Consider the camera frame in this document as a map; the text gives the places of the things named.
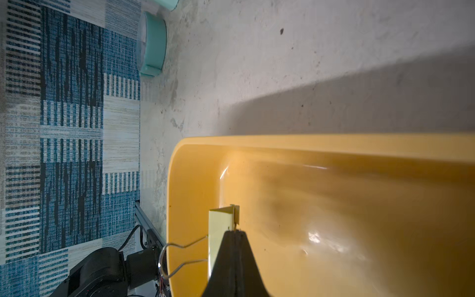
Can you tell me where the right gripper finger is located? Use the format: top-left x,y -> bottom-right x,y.
202,230 -> 269,297

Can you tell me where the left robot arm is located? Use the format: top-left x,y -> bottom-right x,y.
51,225 -> 171,297

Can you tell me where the yellow storage tray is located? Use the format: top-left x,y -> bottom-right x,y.
166,133 -> 475,297

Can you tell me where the green round clock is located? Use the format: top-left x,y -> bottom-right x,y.
136,11 -> 167,77

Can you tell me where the green pen cup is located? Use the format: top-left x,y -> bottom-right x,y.
153,0 -> 179,11

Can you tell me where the yellow binder clip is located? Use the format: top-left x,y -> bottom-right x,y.
158,204 -> 240,280

